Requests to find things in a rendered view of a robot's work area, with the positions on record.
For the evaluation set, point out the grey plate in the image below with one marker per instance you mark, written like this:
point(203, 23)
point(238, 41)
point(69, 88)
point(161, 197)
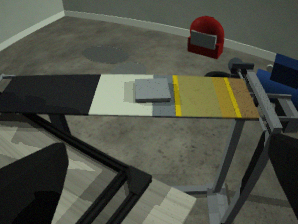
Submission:
point(152, 90)

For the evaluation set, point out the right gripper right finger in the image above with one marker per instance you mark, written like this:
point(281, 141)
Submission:
point(283, 154)

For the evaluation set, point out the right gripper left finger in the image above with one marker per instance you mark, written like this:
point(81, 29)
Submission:
point(30, 188)

